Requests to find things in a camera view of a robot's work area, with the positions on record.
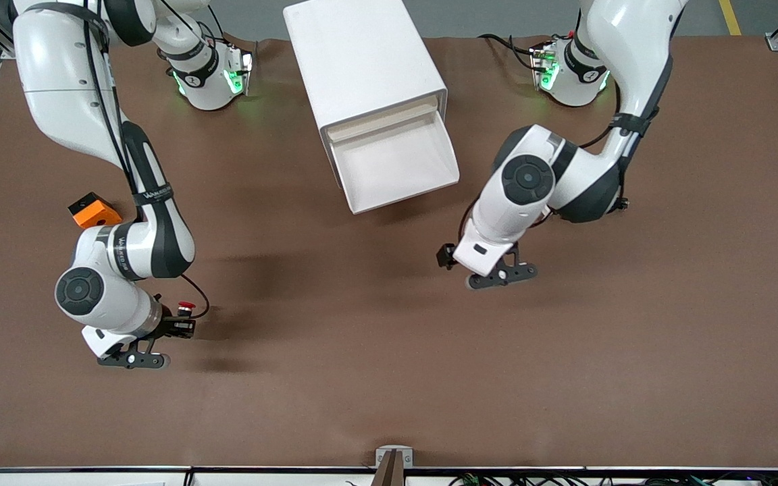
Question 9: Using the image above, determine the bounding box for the grey metal bracket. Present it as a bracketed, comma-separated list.
[375, 445, 414, 468]

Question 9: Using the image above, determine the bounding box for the brown table mat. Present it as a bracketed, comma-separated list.
[0, 35, 778, 470]

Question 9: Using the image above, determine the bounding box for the white table edge rail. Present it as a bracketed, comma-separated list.
[0, 466, 778, 486]

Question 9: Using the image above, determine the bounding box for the black base cable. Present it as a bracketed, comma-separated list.
[478, 32, 540, 72]

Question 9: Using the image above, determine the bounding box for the orange black button box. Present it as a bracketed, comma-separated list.
[68, 192, 123, 229]

